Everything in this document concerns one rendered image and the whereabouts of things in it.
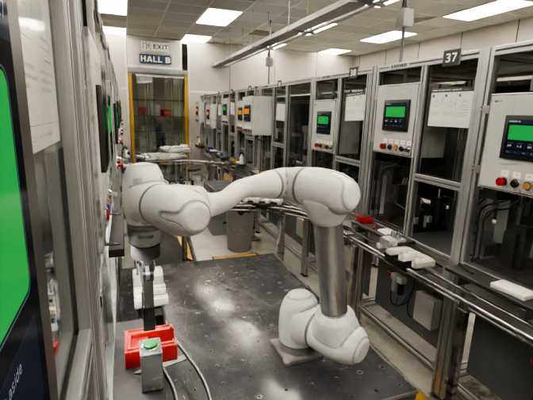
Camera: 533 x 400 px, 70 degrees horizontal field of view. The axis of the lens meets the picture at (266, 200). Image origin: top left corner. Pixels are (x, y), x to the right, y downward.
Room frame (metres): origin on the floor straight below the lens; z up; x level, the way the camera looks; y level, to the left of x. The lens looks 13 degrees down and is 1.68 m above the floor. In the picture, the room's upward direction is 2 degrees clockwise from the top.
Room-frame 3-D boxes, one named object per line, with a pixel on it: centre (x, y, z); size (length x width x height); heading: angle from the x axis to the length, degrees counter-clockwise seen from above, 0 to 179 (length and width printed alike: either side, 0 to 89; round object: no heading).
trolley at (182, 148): (8.20, 1.97, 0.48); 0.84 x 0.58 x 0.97; 28
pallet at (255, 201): (3.58, 0.03, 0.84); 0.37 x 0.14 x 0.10; 78
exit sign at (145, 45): (9.38, 2.68, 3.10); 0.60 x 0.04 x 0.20; 110
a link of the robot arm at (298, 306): (1.47, -0.16, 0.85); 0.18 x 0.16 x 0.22; 45
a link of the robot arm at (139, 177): (0.95, 0.31, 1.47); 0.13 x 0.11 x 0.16; 45
